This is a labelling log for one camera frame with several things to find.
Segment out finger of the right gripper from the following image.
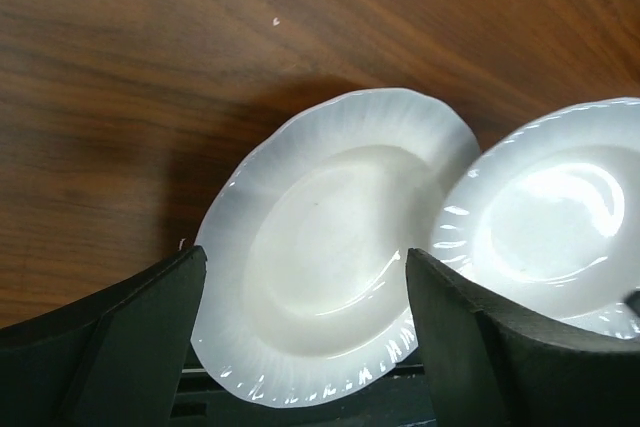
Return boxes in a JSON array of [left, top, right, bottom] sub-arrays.
[[625, 289, 640, 315]]

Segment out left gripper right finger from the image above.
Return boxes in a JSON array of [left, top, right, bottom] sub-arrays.
[[406, 249, 639, 426]]

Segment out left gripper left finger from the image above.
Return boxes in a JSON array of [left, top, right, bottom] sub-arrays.
[[1, 246, 206, 426]]

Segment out white scalloped plate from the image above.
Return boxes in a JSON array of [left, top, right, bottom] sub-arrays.
[[191, 88, 480, 407], [429, 97, 639, 339]]

